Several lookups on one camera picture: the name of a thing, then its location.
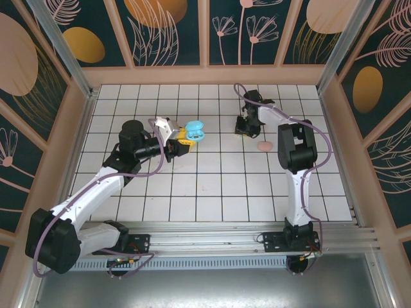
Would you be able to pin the blue earbud charging case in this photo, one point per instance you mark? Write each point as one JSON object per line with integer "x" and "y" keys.
{"x": 194, "y": 128}

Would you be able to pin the pink earbud charging case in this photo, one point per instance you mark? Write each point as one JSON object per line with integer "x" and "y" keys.
{"x": 265, "y": 146}

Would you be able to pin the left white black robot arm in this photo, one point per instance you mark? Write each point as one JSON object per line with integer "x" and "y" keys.
{"x": 96, "y": 195}

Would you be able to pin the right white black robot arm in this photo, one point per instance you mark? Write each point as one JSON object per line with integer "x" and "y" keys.
{"x": 297, "y": 147}

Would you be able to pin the aluminium table side rail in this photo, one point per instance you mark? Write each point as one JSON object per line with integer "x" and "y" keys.
{"x": 77, "y": 154}
{"x": 341, "y": 160}

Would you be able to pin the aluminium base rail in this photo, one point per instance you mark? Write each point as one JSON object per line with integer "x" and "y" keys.
{"x": 205, "y": 239}

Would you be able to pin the aluminium corner post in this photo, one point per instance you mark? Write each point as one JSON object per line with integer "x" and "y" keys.
{"x": 64, "y": 54}
{"x": 343, "y": 45}

